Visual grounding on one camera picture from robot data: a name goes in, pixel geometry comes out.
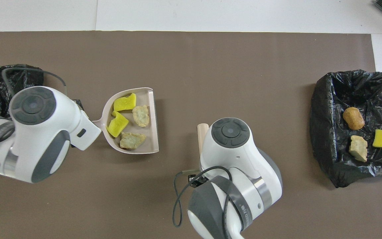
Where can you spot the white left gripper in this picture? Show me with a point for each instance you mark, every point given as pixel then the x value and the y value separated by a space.
pixel 86 132

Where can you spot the beige brush with black bristles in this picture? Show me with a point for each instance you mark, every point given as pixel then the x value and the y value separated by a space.
pixel 202 139

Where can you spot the curved yellow green sponge piece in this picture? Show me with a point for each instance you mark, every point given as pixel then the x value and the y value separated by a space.
pixel 117 123

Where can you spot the plain yellow sponge chunk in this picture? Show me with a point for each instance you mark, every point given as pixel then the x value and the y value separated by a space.
pixel 124 103

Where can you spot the rounded pale beige sponge chunk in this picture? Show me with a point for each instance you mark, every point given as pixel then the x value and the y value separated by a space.
pixel 141 115

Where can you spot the elongated pale beige sponge chunk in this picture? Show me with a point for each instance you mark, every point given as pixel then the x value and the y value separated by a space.
pixel 132 140

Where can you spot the beige plastic dustpan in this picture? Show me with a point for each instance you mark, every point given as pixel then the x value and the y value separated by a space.
pixel 153 132

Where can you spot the orange beige sponge chunk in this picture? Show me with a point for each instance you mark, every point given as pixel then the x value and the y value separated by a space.
pixel 358 147

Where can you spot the brown yellow sponge chunk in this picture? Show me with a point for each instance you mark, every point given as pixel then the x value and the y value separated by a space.
pixel 353 118

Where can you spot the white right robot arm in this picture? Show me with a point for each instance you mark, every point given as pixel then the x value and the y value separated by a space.
pixel 237 159

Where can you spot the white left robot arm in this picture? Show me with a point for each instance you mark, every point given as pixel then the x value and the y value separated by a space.
pixel 28 149

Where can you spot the brown paper table mat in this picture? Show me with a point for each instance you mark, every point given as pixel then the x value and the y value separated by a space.
pixel 211 66

